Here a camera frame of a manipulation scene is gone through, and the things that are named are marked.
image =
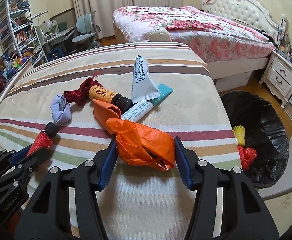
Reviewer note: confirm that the white bedside nightstand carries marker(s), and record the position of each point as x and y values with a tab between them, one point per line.
278	77

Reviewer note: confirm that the white round bedpost ball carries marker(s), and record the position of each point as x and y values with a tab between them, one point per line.
159	34

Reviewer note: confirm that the red label black bottle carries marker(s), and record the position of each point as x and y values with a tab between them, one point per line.
44	138

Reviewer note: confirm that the white bed frame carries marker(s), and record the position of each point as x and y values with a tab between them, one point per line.
226	74

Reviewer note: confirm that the dark red ribbon cloth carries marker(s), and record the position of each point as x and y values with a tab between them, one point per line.
81	95

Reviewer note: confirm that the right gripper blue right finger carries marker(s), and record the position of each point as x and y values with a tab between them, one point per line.
182	163

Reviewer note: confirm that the orange paper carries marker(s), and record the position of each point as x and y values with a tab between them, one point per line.
137	144

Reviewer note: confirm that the floral pink quilt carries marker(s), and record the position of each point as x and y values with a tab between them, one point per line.
212	38

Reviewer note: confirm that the orange label brown bottle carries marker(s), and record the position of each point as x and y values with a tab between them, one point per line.
106	95

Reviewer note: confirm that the black bag trash bin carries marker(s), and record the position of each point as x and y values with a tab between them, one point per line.
264	132

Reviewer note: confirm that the grey blue desk chair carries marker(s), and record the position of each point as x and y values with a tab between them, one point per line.
88	33

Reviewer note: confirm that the orange-red foam net bundle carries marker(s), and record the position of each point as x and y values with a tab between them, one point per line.
247	156

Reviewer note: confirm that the yellow foam fruit net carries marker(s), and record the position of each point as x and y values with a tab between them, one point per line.
239	134

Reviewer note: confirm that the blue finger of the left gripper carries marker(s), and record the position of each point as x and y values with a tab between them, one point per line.
19	156
33	161

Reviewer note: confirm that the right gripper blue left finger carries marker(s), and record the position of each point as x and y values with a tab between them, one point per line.
108	165

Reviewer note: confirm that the silver white powder sachet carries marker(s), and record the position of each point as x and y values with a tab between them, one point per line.
143	86

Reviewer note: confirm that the striped bed sheet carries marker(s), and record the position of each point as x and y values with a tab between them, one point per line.
141	201

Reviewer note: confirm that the teal white stick sachet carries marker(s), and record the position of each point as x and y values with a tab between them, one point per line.
140	109

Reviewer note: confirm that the grey study desk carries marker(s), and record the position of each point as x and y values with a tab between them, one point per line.
50	35

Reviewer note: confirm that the white tufted headboard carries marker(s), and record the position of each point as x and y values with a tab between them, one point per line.
250	13

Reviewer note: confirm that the lavender crumpled paper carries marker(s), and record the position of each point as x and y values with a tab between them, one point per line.
61	110

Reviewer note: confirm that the white bookshelf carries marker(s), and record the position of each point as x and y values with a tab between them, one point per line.
18	35

